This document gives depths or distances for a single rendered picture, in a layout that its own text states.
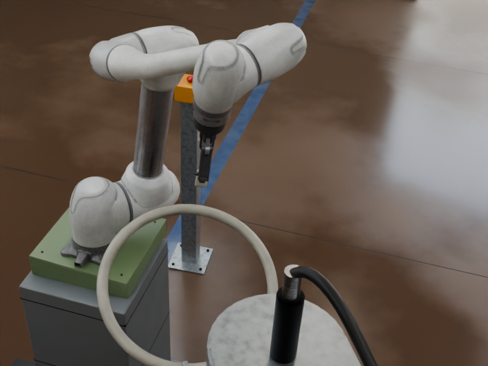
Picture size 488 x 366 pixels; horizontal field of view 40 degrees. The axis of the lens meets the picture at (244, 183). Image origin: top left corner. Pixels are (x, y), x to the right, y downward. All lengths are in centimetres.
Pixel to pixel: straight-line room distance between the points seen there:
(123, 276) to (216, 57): 115
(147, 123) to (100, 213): 35
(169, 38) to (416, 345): 205
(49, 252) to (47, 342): 37
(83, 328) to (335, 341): 152
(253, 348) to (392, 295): 259
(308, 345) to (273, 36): 71
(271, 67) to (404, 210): 277
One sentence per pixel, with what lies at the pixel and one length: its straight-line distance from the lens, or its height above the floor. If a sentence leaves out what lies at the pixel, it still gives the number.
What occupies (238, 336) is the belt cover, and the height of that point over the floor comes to 171.
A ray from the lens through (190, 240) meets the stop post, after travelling 350.
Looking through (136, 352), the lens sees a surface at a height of 115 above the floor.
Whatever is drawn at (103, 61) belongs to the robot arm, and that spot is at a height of 168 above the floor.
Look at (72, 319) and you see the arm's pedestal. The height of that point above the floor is 70.
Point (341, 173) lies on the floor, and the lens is 435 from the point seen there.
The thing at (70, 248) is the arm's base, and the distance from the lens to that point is 242.
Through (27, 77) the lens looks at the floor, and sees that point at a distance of 541.
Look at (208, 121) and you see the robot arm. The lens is 151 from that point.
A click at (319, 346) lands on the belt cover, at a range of 106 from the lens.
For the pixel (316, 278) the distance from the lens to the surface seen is 88.
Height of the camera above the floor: 253
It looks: 37 degrees down
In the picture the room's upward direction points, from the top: 4 degrees clockwise
